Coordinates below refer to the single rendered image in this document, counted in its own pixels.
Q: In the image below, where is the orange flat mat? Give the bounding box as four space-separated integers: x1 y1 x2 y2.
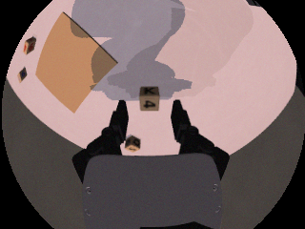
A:
35 12 118 113

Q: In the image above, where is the wooden letter block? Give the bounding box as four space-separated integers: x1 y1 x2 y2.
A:
125 135 141 152
139 87 160 111
17 68 27 83
23 37 36 55

